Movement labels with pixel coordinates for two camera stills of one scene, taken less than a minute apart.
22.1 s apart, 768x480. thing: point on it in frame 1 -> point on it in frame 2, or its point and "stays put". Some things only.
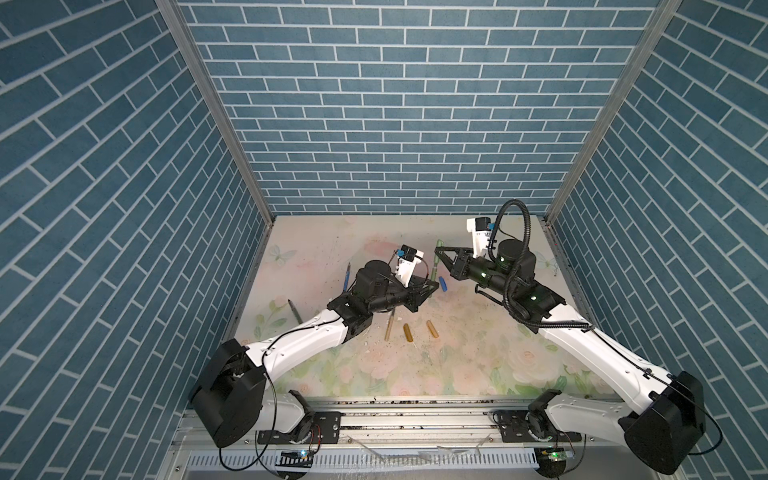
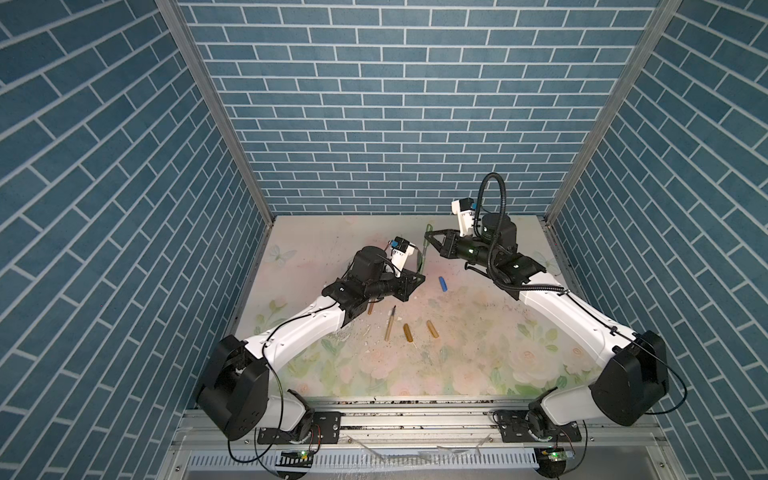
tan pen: (389, 325) stays put
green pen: (295, 312) -> (422, 259)
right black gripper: (460, 267) -> (450, 243)
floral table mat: (461, 340) stays put
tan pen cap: (432, 329) stays put
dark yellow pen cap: (407, 333) stays put
